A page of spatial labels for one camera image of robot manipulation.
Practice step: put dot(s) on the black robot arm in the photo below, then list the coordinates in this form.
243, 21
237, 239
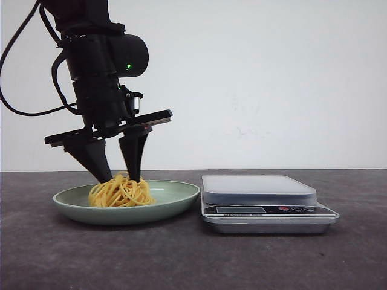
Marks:
98, 54

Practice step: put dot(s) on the silver digital kitchen scale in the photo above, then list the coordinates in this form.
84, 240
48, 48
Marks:
263, 204

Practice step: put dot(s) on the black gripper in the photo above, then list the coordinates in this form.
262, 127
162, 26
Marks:
108, 108

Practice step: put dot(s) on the yellow vermicelli noodle bundle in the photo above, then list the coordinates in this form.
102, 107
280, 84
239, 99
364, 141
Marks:
121, 191

